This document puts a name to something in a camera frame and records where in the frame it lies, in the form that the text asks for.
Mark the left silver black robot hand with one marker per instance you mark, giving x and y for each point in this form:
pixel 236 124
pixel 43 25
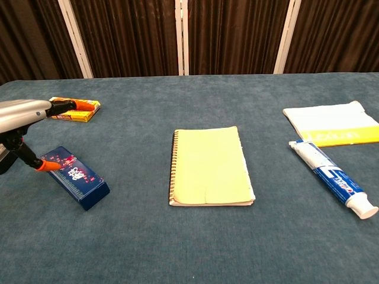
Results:
pixel 20 114

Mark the blue cardboard glasses case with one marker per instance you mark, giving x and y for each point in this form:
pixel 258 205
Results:
pixel 86 189

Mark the black bottle red cap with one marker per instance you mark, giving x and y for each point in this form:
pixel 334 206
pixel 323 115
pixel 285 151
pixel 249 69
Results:
pixel 4 165

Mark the yellow red snack box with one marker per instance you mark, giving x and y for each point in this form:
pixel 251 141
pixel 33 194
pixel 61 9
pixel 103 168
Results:
pixel 83 117

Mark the dark brown curtain panel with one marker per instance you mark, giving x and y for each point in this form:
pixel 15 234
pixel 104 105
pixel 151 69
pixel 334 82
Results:
pixel 127 35
pixel 237 35
pixel 29 35
pixel 334 35

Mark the yellow spiral notebook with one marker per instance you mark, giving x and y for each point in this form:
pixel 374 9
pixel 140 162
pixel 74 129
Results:
pixel 210 168

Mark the teal blue table cloth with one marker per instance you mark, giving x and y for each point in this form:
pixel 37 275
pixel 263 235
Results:
pixel 189 242

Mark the white yellow paper booklet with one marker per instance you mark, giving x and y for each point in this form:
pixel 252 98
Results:
pixel 331 124

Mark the white blue toothpaste tube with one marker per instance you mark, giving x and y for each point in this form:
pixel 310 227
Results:
pixel 331 174

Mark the white metal frame post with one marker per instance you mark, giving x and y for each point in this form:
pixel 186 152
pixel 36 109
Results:
pixel 181 38
pixel 286 38
pixel 75 38

